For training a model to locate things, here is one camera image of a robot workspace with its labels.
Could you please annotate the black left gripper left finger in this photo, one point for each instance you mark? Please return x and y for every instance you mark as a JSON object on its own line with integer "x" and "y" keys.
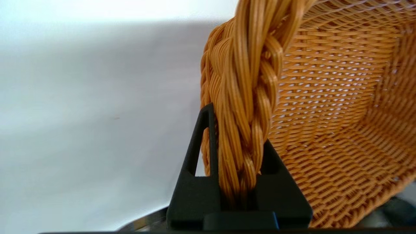
{"x": 190, "y": 198}

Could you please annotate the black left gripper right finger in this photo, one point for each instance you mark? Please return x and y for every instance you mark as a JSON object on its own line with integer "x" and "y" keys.
{"x": 282, "y": 198}

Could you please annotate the orange woven wicker basket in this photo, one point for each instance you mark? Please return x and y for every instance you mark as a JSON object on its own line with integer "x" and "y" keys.
{"x": 325, "y": 130}

